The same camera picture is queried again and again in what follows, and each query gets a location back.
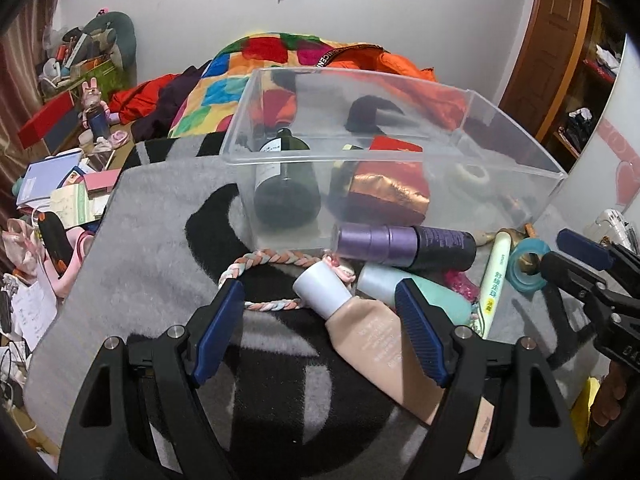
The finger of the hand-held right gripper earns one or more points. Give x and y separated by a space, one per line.
565 270
582 247

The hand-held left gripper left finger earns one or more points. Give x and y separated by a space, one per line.
217 332

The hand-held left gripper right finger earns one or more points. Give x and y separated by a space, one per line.
425 335

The blue tape roll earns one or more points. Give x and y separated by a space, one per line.
537 247

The mint green bottle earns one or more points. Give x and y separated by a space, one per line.
460 305

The beige tube white cap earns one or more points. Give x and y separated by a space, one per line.
370 340

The beige gold-banded stick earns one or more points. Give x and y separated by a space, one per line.
517 235

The yellow-green tube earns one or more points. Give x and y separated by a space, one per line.
492 285

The braided pastel band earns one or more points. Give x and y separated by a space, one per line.
270 256

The purple bottle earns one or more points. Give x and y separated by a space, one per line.
400 245

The clear plastic storage box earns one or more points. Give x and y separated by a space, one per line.
515 125

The person's right hand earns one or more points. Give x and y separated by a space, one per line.
607 395

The white plastic device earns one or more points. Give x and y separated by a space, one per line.
617 225

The pink glitter item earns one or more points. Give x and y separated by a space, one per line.
457 280

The white panel pink print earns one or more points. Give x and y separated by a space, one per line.
600 170

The yellow object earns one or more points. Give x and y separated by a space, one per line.
585 405

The white tape roll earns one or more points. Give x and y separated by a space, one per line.
472 175

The dark green wine bottle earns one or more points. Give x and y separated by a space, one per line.
285 195

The black case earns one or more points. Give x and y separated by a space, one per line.
55 242

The loose white papers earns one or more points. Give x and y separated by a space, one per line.
32 310

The pink flat box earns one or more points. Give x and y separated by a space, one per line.
102 181

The pale green booklet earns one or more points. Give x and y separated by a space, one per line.
75 205

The red packet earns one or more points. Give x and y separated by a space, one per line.
395 145

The wooden door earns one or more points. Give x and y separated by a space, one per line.
555 45

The pink bag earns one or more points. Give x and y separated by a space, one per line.
20 245

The pink round case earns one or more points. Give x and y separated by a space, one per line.
120 137

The light blue notebook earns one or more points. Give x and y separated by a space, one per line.
47 175

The dark purple cloth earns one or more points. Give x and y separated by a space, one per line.
170 105

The colourful patchwork quilt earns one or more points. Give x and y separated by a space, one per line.
220 95

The dark blue cup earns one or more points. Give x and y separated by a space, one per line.
99 122

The red cloth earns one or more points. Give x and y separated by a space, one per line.
145 92

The orange jacket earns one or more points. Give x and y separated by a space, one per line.
400 67

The pink bunny toy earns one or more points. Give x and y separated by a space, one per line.
92 97

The long red box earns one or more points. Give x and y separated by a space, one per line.
45 120

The green cluttered box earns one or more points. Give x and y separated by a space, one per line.
95 75

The striped curtain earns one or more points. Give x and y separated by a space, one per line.
20 110

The grey-green neck pillow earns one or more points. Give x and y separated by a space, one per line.
122 35

